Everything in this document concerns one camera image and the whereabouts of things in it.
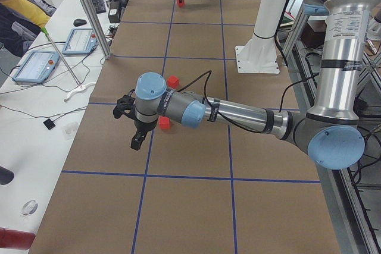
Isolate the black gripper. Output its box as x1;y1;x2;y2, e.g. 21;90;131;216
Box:
113;95;158;150

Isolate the red block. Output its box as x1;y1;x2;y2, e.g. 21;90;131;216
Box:
158;116;171;130
176;0;185;8
167;75;179;89

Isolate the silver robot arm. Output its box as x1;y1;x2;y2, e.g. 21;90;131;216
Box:
113;0;380;170

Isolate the black box with label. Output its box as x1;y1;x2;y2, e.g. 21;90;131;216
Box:
108;0;126;23

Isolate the metal rod with hook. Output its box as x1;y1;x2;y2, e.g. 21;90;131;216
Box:
41;27;96;102

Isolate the small black square pad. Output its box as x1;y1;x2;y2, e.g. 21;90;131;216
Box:
43;118;56;130

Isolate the black computer mouse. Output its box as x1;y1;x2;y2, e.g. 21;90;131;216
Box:
73;18;87;27

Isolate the far teach pendant tablet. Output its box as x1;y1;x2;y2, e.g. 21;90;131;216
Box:
62;28;98;56

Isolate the teach pendant tablet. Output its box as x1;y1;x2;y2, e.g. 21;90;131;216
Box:
62;28;98;56
13;51;60;84

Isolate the near teach pendant tablet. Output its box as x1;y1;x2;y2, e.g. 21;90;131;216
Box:
13;51;60;84

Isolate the seated person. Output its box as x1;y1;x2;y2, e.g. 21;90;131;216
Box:
1;0;57;57

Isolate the red cylinder bottle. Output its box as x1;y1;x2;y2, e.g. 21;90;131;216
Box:
1;227;36;250

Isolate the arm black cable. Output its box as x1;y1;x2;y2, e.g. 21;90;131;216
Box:
175;70;319;133

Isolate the aluminium frame post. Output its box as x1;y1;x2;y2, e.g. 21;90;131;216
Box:
80;0;111;59

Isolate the white pedestal column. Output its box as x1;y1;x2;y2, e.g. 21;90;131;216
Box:
235;0;288;74

